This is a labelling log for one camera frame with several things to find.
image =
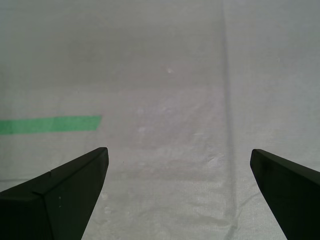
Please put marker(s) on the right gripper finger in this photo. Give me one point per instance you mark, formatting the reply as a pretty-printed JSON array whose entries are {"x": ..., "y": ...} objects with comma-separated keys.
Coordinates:
[
  {"x": 50, "y": 210},
  {"x": 295, "y": 200}
]

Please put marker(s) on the long green tape strip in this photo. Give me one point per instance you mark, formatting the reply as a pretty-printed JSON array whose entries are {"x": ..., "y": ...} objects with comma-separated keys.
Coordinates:
[{"x": 50, "y": 124}]

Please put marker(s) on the grey woven table cover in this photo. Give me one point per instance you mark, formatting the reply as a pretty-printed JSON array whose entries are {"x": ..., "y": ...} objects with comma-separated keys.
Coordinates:
[{"x": 175, "y": 75}]

